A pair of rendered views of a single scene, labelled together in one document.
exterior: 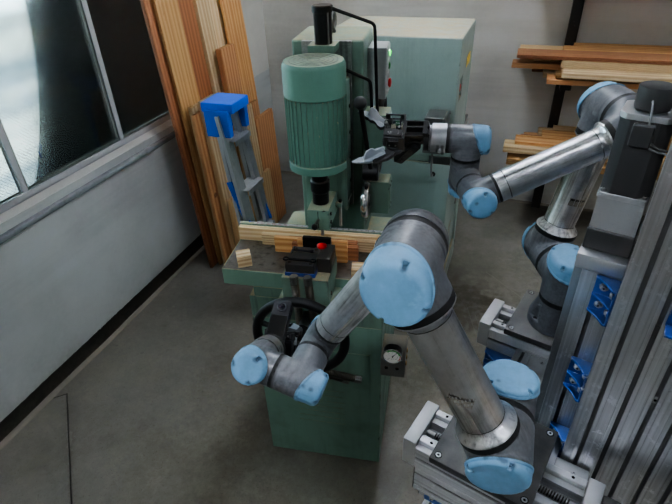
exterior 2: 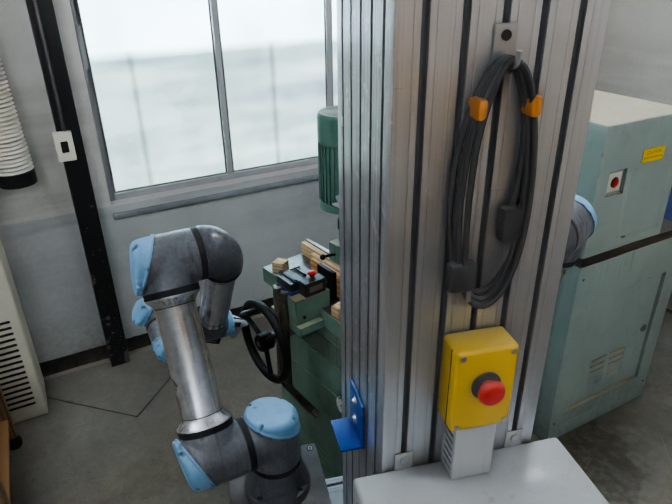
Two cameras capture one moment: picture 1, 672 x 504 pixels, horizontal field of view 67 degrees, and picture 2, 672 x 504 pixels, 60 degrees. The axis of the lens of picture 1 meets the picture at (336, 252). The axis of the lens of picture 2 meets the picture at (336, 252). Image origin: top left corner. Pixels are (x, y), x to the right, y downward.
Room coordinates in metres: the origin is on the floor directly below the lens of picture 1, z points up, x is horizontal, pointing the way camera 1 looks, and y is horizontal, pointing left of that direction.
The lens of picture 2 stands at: (0.08, -1.09, 1.91)
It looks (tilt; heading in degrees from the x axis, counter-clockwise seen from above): 27 degrees down; 41
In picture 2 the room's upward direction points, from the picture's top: 1 degrees counter-clockwise
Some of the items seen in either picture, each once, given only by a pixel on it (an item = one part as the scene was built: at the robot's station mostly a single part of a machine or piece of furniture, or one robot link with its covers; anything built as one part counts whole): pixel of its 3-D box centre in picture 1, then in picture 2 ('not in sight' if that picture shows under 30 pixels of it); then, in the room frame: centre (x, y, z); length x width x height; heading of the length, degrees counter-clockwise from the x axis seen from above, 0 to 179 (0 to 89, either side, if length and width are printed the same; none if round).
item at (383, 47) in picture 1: (379, 70); not in sight; (1.70, -0.16, 1.40); 0.10 x 0.06 x 0.16; 168
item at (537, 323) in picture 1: (557, 307); not in sight; (1.11, -0.63, 0.87); 0.15 x 0.15 x 0.10
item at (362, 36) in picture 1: (336, 141); not in sight; (1.71, -0.02, 1.16); 0.22 x 0.22 x 0.72; 78
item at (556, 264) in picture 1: (565, 273); not in sight; (1.12, -0.63, 0.98); 0.13 x 0.12 x 0.14; 1
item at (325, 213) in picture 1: (323, 211); (351, 250); (1.44, 0.04, 1.03); 0.14 x 0.07 x 0.09; 168
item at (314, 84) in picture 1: (316, 116); (346, 160); (1.42, 0.04, 1.35); 0.18 x 0.18 x 0.31
